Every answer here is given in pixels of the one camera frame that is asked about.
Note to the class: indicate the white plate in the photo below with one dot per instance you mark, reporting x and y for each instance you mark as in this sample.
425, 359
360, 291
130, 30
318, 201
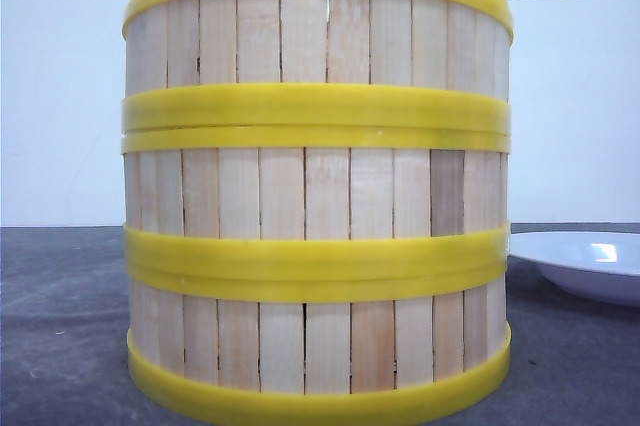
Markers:
602, 266

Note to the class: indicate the bamboo steamer basket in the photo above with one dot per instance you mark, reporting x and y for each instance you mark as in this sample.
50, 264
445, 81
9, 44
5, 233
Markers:
315, 216
323, 73
401, 362

